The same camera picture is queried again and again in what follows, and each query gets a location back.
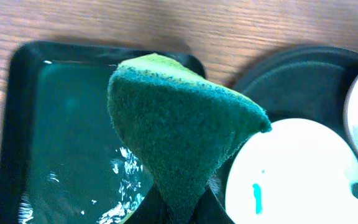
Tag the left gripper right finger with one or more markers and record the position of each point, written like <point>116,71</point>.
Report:
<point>210,211</point>

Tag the green sponge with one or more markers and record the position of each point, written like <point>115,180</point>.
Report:
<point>181,126</point>

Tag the mint green plate front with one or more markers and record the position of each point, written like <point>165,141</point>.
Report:
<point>301,172</point>

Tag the black round tray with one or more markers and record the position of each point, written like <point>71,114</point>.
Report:
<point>307,83</point>

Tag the black rectangular tray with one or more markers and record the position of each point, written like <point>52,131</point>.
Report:
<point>61,161</point>

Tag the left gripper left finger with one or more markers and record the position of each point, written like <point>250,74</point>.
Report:
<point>152,210</point>

